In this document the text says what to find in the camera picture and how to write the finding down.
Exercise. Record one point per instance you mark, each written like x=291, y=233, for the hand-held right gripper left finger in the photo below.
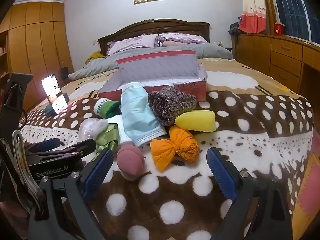
x=97, y=171

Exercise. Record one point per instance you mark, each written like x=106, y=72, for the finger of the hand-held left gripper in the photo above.
x=75, y=148
x=47, y=143

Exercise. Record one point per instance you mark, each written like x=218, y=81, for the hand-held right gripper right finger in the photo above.
x=221, y=172

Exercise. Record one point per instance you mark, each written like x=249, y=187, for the clear plastic bag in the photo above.
x=91, y=128

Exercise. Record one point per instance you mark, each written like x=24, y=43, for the green ribbon bow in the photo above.
x=107, y=137

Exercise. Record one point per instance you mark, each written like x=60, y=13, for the pink round sponge ball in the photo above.
x=130, y=160

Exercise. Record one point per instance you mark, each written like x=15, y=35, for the orange cloth pouch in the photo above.
x=183, y=142

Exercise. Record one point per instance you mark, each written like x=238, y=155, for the green white wristband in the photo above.
x=102, y=107

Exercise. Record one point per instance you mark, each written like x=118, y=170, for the yellow sponge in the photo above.
x=196, y=121

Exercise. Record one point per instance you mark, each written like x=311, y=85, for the blue face mask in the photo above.
x=136, y=115

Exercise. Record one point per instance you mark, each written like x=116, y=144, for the brown knitted sock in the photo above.
x=170, y=103

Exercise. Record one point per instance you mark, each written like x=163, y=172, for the red cardboard box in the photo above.
x=160, y=67

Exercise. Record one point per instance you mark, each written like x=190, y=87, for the phone stand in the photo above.
x=50, y=110

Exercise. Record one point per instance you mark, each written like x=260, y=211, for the white knitted cloth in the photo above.
x=119, y=127

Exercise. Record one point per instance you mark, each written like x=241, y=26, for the smartphone with lit screen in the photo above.
x=53, y=91

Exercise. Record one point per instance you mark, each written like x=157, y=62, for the brown white spotted blanket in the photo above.
x=250, y=120

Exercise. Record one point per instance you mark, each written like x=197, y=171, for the yellow cloth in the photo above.
x=94, y=56

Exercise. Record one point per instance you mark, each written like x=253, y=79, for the wooden wardrobe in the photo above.
x=37, y=42

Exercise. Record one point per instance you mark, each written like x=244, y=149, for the grey duvet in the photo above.
x=200, y=50

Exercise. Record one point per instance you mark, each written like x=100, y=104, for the wooden drawer cabinet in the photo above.
x=282, y=57

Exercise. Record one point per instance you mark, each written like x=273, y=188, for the lilac pillow with dark trim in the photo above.
x=185, y=38

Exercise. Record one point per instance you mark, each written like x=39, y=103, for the dark hanging clothes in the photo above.
x=234, y=30

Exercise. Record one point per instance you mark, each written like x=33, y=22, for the wooden bed headboard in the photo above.
x=155, y=26

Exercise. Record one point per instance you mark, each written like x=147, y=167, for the red container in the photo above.
x=279, y=29

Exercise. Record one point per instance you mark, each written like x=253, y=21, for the floral curtain with red hem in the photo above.
x=252, y=10

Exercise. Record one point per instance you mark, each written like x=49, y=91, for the window with blue pane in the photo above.
x=295, y=10

